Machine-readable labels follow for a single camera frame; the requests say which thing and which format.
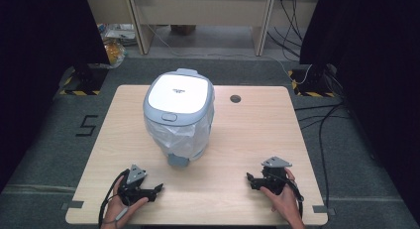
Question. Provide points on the grey white pedal trash bin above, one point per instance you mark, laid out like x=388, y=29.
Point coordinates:
x=178, y=93

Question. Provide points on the black curtain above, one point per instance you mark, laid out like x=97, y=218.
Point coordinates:
x=379, y=73
x=39, y=57

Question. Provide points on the yellow plastic bag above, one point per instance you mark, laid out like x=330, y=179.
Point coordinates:
x=114, y=54

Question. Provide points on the white plastic bin liner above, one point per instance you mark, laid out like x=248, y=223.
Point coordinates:
x=178, y=136

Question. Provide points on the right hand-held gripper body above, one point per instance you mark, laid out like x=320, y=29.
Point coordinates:
x=274, y=179

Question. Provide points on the person's left hand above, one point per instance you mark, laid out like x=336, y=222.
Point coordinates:
x=115, y=209

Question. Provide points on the grey tape table marker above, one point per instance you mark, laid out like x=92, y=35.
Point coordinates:
x=323, y=209
x=73, y=205

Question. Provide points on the round dark table grommet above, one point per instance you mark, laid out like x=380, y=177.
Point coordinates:
x=235, y=98

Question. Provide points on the black tape floor numeral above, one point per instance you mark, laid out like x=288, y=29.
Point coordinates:
x=87, y=126

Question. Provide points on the black stand base striped tape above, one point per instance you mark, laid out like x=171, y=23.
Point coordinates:
x=84, y=80
x=312, y=82

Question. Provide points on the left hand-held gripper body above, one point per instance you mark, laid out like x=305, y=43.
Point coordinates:
x=130, y=189

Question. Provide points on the white desk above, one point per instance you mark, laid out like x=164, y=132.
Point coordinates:
x=204, y=11

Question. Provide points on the person's right hand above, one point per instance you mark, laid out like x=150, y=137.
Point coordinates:
x=285, y=202

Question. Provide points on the clear plastic bags pile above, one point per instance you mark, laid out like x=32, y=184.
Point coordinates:
x=117, y=32

